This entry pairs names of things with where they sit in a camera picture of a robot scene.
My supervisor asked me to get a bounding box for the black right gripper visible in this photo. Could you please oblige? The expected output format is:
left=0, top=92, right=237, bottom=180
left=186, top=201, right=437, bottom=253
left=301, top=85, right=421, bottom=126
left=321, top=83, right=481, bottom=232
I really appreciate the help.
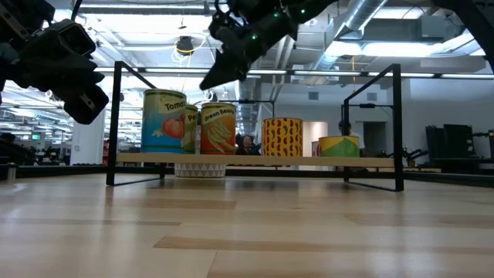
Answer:
left=198, top=0, right=306, bottom=92

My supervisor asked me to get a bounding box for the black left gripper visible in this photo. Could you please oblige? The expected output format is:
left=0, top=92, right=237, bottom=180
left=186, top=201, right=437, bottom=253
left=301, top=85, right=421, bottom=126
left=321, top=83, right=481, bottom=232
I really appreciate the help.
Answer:
left=0, top=36, right=110, bottom=126

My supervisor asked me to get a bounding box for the orange green beans can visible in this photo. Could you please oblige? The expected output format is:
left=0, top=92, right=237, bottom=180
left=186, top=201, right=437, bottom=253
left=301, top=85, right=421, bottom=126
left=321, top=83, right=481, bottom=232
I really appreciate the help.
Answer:
left=199, top=102, right=237, bottom=156

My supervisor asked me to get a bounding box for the green peas can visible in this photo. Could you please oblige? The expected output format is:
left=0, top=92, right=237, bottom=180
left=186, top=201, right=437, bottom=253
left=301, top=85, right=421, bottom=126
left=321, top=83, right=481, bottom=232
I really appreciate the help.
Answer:
left=181, top=104, right=200, bottom=154

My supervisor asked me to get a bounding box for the blue tomato can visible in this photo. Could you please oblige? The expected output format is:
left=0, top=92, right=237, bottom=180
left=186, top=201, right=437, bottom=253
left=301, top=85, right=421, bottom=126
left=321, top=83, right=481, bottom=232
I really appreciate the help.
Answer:
left=140, top=89, right=188, bottom=154

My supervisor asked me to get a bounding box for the yellow chili bean pattern can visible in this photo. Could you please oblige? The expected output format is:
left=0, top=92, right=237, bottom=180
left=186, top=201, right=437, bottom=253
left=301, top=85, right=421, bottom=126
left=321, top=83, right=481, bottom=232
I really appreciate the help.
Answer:
left=262, top=117, right=304, bottom=158

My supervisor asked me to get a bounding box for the yellow green mushroom can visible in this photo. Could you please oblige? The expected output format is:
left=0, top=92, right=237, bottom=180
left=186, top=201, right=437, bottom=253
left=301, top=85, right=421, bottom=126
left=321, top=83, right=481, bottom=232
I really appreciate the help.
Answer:
left=318, top=135, right=360, bottom=158

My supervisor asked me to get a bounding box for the long white light strip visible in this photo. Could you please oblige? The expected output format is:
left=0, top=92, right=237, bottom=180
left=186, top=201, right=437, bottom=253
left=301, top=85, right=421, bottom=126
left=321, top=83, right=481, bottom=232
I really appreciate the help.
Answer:
left=94, top=66, right=494, bottom=80

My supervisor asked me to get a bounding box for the grey triangle pattern plant pot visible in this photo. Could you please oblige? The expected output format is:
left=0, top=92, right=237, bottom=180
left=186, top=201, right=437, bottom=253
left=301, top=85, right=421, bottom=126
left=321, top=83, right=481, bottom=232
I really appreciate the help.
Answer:
left=174, top=162, right=227, bottom=178

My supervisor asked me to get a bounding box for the black equipment cabinet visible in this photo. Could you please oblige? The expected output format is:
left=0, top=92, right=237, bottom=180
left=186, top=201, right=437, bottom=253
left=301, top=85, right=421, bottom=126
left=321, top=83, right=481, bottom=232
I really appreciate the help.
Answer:
left=425, top=123, right=475, bottom=158

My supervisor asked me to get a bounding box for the black work table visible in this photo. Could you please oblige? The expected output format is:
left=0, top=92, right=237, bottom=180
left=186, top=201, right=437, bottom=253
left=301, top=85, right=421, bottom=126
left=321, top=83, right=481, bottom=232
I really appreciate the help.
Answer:
left=424, top=156, right=494, bottom=175

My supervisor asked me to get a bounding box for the corrugated silver duct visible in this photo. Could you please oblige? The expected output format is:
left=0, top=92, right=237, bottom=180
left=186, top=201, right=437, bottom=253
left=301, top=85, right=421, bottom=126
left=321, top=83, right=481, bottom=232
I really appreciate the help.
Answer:
left=238, top=75, right=264, bottom=117

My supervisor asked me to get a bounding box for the black dome camera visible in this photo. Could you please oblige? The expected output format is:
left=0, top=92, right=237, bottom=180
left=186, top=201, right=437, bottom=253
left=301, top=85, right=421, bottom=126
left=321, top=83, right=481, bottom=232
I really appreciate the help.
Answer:
left=176, top=36, right=195, bottom=57

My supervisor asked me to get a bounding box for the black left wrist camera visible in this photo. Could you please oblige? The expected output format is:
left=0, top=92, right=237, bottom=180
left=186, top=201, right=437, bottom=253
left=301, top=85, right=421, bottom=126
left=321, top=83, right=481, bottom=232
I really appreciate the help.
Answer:
left=40, top=19, right=97, bottom=59

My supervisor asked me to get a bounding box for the black table edge rail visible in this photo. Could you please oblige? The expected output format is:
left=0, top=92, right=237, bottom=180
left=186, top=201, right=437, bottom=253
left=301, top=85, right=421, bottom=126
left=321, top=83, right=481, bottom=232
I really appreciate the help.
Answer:
left=0, top=164, right=494, bottom=189

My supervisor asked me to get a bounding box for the wooden shelf with black frame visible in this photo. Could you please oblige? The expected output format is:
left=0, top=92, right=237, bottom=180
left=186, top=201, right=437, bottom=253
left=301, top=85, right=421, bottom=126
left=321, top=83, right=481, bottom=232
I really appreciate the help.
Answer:
left=106, top=60, right=405, bottom=193

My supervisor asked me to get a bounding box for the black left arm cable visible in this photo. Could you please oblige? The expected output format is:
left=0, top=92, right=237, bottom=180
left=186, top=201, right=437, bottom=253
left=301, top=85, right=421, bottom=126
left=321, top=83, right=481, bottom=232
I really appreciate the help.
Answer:
left=70, top=0, right=84, bottom=22

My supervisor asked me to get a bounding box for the black gantry frame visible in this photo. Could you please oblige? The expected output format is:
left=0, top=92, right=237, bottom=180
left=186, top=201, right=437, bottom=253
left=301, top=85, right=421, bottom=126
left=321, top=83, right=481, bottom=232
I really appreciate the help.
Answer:
left=344, top=101, right=394, bottom=110

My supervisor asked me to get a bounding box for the round silver air duct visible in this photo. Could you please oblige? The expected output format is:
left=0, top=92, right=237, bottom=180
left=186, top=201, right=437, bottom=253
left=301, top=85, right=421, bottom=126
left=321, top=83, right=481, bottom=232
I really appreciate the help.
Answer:
left=308, top=0, right=389, bottom=73

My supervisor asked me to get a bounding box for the grey rectangular air duct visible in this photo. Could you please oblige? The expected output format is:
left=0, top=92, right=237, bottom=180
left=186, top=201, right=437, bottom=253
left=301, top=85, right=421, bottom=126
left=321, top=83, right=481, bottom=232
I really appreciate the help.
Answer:
left=333, top=15, right=464, bottom=44

